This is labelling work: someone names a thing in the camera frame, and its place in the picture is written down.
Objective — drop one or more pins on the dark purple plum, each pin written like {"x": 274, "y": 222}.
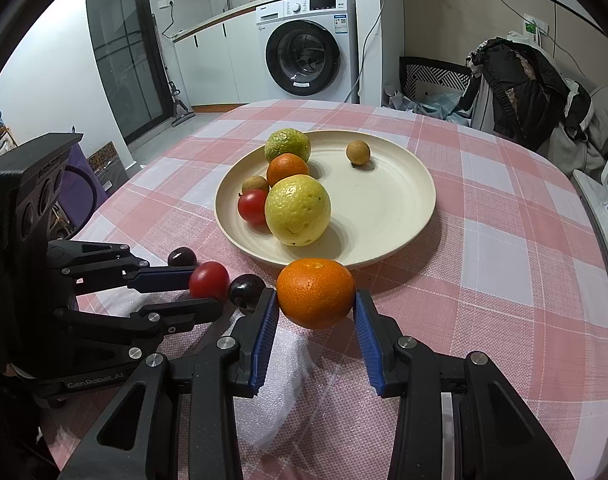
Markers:
{"x": 246, "y": 291}
{"x": 182, "y": 256}

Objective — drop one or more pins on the purple bag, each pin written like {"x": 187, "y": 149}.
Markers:
{"x": 81, "y": 180}

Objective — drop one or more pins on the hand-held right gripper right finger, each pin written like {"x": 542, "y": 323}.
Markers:
{"x": 369, "y": 345}

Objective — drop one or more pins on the brown longan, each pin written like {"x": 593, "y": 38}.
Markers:
{"x": 256, "y": 184}
{"x": 359, "y": 153}

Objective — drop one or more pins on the orange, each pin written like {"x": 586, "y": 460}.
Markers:
{"x": 288, "y": 171}
{"x": 315, "y": 292}

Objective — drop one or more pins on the black patterned basket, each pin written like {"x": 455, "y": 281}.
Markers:
{"x": 429, "y": 77}

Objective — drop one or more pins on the wall socket with charger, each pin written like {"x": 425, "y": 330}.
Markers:
{"x": 534, "y": 30}

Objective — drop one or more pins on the white washing machine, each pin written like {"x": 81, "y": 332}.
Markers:
{"x": 309, "y": 50}

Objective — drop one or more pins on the pink checked tablecloth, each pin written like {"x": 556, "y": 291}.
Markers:
{"x": 484, "y": 260}

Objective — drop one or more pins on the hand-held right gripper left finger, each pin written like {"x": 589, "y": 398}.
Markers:
{"x": 264, "y": 345}

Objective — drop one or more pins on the floor mop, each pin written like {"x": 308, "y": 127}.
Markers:
{"x": 176, "y": 100}

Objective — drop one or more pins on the white kitchen cabinet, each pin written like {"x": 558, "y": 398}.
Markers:
{"x": 213, "y": 65}

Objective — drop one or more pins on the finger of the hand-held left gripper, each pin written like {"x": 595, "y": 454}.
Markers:
{"x": 183, "y": 312}
{"x": 158, "y": 278}

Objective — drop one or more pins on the red tomato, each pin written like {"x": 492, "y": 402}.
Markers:
{"x": 209, "y": 280}
{"x": 253, "y": 206}

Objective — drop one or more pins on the pale yellow guava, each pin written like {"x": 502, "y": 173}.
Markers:
{"x": 298, "y": 210}

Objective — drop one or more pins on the yellow-green guava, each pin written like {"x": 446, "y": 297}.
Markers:
{"x": 287, "y": 145}

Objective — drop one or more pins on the white wall outlet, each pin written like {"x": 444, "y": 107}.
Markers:
{"x": 166, "y": 2}

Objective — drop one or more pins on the black jacket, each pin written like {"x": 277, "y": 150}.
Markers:
{"x": 519, "y": 90}

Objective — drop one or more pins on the patterned cardboard box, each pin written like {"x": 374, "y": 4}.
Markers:
{"x": 108, "y": 160}

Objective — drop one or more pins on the kitchen faucet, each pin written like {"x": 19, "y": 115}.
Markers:
{"x": 223, "y": 0}

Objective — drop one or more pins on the cream round plate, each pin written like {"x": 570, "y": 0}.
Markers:
{"x": 379, "y": 200}

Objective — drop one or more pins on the sliding glass door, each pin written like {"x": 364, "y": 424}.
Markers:
{"x": 128, "y": 55}

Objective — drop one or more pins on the light blue cloth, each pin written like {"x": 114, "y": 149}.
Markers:
{"x": 429, "y": 102}

